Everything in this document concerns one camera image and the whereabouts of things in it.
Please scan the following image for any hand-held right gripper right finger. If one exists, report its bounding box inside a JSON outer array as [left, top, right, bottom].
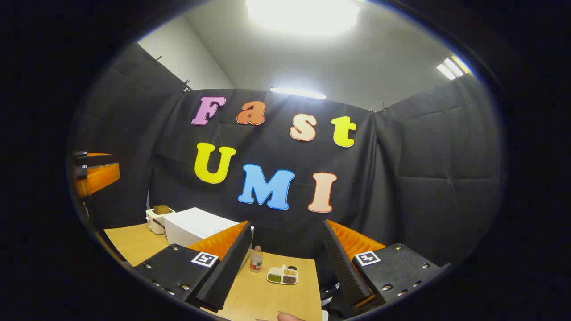
[[321, 218, 452, 316]]

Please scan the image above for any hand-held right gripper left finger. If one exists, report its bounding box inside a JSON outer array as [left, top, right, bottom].
[[133, 221, 254, 313]]

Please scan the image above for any white microwave oven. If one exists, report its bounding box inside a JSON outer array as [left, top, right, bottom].
[[163, 207, 256, 250]]

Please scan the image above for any small clear bottle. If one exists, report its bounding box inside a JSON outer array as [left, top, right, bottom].
[[250, 245, 264, 273]]

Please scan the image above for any white divided dish of beans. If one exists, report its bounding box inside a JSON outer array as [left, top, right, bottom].
[[267, 265, 298, 285]]

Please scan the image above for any white toaster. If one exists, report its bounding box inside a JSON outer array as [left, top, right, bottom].
[[145, 205, 176, 235]]

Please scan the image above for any black backdrop cloth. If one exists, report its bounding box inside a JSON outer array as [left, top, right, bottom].
[[71, 42, 507, 286]]

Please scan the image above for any long ceiling light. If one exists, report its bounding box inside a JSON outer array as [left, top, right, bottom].
[[269, 87, 327, 100]]

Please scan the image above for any twin ceiling light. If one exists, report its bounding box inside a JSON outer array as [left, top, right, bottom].
[[436, 54, 471, 81]]

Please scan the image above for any large ceiling light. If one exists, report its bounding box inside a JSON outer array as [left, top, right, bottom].
[[244, 0, 361, 35]]

